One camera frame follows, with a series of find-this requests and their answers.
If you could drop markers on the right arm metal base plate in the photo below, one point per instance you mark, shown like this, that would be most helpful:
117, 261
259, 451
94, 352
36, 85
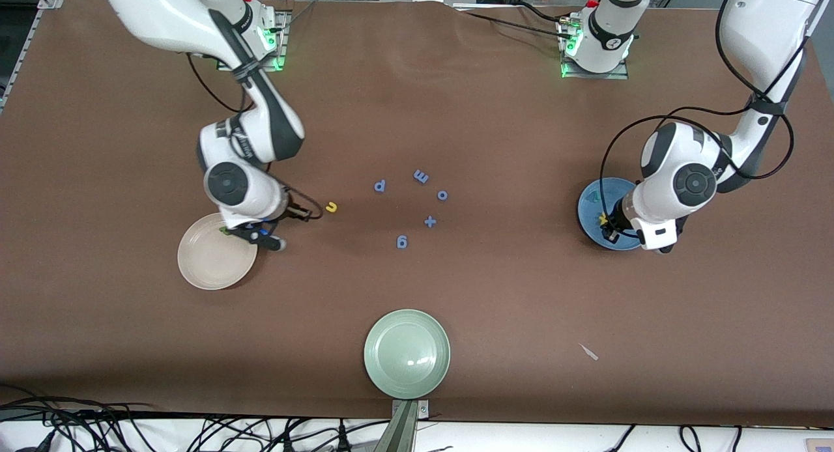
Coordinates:
284, 28

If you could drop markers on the beige brown plate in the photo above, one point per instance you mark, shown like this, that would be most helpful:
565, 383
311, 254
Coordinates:
208, 263

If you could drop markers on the pale green plate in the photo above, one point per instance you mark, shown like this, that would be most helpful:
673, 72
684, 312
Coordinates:
407, 354

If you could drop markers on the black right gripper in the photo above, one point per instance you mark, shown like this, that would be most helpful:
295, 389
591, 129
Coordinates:
248, 227

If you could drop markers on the small metal post bracket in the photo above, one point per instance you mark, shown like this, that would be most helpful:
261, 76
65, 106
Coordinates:
423, 409

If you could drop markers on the aluminium frame profile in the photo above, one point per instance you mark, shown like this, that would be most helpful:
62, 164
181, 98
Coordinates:
49, 1

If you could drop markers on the small grey tape scrap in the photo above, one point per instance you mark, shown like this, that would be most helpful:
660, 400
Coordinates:
588, 352

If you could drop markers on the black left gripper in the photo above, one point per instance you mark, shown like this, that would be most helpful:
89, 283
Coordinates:
615, 226

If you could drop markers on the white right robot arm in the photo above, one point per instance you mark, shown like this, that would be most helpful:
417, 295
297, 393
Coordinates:
238, 32

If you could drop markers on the blue plate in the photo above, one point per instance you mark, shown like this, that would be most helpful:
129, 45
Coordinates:
589, 224

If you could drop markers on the grey metal camera post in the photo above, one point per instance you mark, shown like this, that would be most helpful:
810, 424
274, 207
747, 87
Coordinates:
401, 432

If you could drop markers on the blue foam letter m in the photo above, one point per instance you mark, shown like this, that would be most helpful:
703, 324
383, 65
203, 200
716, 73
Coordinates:
421, 176

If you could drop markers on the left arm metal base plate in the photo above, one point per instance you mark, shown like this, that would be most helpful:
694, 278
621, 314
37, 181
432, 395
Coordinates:
619, 75

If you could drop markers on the brown table cover sheet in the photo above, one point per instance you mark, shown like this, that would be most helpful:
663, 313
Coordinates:
417, 113

